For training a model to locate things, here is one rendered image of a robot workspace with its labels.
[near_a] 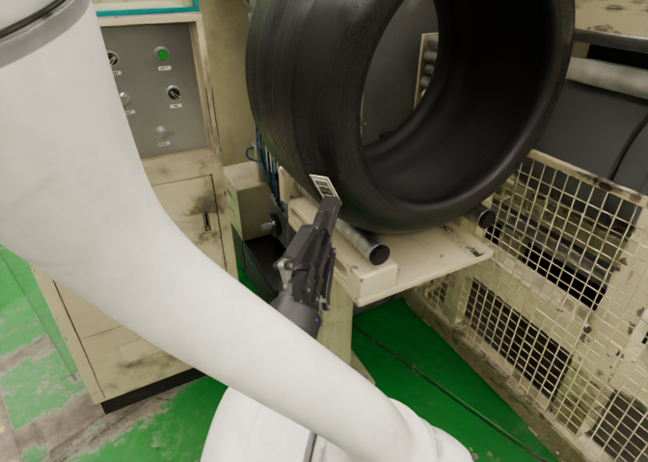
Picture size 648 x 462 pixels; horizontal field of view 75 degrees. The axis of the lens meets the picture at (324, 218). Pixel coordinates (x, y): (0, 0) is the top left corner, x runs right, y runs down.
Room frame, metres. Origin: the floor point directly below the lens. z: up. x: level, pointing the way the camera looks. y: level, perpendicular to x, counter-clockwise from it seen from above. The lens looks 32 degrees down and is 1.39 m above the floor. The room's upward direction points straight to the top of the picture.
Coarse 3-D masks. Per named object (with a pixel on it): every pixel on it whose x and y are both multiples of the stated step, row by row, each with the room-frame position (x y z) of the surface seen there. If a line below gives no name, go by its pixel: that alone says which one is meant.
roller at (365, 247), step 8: (304, 192) 0.90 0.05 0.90; (312, 200) 0.86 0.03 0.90; (336, 224) 0.76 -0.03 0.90; (344, 224) 0.74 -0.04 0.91; (344, 232) 0.73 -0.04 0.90; (352, 232) 0.71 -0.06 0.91; (360, 232) 0.70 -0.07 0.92; (368, 232) 0.70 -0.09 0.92; (352, 240) 0.70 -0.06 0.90; (360, 240) 0.68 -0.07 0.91; (368, 240) 0.67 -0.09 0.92; (376, 240) 0.67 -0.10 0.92; (360, 248) 0.67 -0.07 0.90; (368, 248) 0.65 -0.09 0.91; (376, 248) 0.65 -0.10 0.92; (384, 248) 0.65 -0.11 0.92; (368, 256) 0.65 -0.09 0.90; (376, 256) 0.64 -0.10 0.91; (384, 256) 0.65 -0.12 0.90; (376, 264) 0.64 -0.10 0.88
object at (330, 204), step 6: (324, 198) 0.60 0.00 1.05; (330, 198) 0.60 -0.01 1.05; (336, 198) 0.59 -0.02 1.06; (324, 204) 0.59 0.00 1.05; (330, 204) 0.58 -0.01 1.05; (336, 204) 0.58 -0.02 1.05; (318, 210) 0.58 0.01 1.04; (330, 210) 0.57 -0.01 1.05; (336, 210) 0.57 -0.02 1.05; (330, 216) 0.56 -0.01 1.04; (330, 222) 0.55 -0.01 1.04; (330, 228) 0.54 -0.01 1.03
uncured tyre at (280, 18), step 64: (256, 0) 0.80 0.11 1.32; (320, 0) 0.63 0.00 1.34; (384, 0) 0.63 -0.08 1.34; (448, 0) 1.05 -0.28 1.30; (512, 0) 0.97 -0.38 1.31; (256, 64) 0.73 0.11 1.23; (320, 64) 0.60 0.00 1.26; (448, 64) 1.06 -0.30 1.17; (512, 64) 0.97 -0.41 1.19; (320, 128) 0.60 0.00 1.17; (448, 128) 1.02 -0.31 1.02; (512, 128) 0.90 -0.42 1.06; (384, 192) 0.63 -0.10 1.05; (448, 192) 0.85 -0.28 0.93
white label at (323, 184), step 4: (312, 176) 0.61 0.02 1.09; (316, 176) 0.60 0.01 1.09; (312, 180) 0.62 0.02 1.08; (316, 180) 0.61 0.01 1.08; (320, 180) 0.60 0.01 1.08; (324, 180) 0.60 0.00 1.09; (328, 180) 0.59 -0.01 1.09; (316, 184) 0.61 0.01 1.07; (320, 184) 0.61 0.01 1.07; (324, 184) 0.60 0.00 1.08; (328, 184) 0.60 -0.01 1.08; (320, 188) 0.61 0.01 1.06; (324, 188) 0.61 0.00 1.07; (328, 188) 0.60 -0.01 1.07; (332, 188) 0.59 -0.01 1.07; (320, 192) 0.62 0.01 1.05; (324, 192) 0.61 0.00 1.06; (328, 192) 0.61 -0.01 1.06; (332, 192) 0.60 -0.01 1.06; (336, 192) 0.60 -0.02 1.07; (324, 196) 0.62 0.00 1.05; (328, 196) 0.61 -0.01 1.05; (332, 196) 0.61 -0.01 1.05; (336, 196) 0.60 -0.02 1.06
